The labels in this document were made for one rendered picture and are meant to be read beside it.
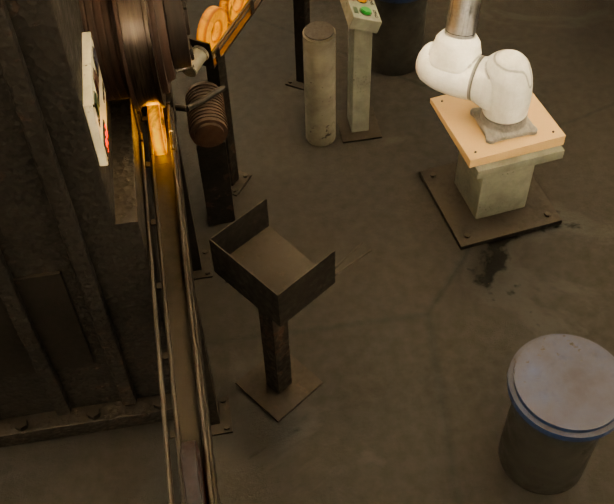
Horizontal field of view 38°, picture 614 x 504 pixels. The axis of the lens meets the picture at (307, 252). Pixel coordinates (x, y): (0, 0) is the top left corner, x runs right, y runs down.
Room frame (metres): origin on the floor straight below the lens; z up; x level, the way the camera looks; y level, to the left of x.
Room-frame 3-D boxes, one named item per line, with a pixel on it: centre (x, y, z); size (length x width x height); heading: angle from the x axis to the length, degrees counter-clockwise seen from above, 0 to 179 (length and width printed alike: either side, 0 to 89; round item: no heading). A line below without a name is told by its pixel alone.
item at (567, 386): (1.23, -0.68, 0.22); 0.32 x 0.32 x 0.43
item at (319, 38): (2.65, -0.07, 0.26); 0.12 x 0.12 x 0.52
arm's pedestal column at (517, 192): (2.28, -0.69, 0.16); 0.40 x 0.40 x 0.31; 16
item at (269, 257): (1.49, 0.09, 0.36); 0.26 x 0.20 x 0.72; 43
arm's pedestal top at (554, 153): (2.28, -0.69, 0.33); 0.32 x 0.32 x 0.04; 16
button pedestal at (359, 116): (2.71, -0.23, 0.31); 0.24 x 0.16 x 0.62; 8
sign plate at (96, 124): (1.59, 0.47, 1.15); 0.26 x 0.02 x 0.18; 8
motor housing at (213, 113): (2.29, 0.32, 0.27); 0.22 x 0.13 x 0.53; 8
